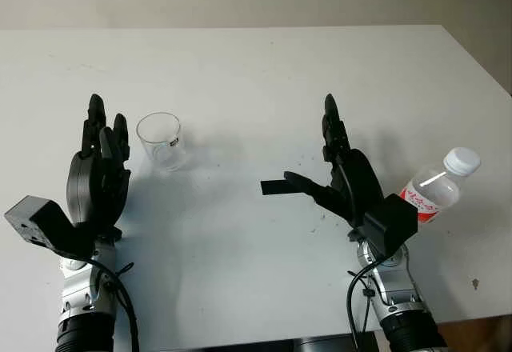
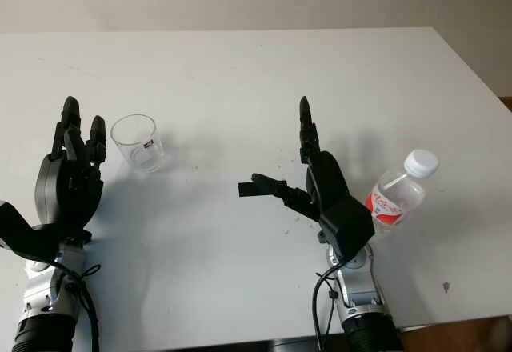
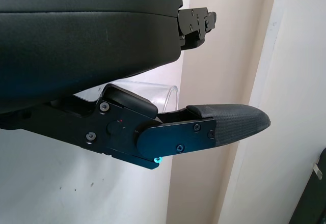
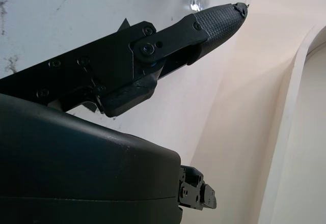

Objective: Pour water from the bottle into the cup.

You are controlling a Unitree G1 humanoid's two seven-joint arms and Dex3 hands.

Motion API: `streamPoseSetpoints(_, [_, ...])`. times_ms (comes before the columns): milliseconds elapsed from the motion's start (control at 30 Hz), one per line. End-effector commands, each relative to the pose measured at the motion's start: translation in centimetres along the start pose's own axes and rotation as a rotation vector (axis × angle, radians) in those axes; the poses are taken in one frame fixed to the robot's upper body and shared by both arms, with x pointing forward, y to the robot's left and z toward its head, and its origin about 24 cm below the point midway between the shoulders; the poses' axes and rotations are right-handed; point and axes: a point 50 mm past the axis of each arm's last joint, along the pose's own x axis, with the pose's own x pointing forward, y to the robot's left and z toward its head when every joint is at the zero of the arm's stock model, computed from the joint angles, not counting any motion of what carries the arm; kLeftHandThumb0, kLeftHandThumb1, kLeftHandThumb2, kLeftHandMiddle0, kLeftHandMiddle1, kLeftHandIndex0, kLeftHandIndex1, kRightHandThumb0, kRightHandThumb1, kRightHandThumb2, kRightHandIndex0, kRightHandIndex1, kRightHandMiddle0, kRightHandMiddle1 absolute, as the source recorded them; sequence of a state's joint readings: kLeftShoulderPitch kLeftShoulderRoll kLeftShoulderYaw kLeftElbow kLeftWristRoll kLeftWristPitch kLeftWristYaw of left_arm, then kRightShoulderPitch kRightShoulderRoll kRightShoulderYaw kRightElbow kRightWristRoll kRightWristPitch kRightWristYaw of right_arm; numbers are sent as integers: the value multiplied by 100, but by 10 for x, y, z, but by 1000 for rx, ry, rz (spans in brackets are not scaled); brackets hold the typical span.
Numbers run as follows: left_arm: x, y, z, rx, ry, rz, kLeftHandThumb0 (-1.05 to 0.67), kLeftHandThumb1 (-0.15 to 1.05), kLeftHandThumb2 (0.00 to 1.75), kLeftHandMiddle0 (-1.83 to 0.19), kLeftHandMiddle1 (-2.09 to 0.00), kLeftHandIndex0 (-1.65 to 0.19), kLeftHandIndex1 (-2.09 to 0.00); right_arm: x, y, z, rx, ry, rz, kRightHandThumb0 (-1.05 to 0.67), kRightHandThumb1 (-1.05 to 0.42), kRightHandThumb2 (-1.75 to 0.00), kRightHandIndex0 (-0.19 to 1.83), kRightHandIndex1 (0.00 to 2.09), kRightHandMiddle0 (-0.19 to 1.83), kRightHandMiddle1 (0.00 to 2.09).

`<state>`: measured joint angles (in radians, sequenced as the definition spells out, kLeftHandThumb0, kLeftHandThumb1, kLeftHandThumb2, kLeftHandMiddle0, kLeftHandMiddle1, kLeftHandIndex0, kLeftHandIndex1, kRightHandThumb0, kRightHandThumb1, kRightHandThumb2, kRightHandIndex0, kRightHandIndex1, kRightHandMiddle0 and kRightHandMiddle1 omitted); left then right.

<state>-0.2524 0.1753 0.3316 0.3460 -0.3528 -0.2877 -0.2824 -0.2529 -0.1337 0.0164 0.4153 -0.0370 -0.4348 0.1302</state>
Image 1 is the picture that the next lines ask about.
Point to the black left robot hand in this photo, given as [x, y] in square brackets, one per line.
[82, 192]

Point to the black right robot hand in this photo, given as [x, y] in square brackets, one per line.
[366, 180]

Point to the clear water bottle red label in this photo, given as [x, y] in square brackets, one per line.
[434, 190]

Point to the clear glass cup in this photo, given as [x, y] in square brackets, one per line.
[160, 144]

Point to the black tape strip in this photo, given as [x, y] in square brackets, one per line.
[274, 188]

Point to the dark robot torso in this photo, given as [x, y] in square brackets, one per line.
[296, 345]

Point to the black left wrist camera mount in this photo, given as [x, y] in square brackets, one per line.
[44, 218]

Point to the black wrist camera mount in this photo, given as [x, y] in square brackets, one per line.
[44, 218]
[394, 220]

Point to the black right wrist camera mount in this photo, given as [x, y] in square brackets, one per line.
[394, 220]

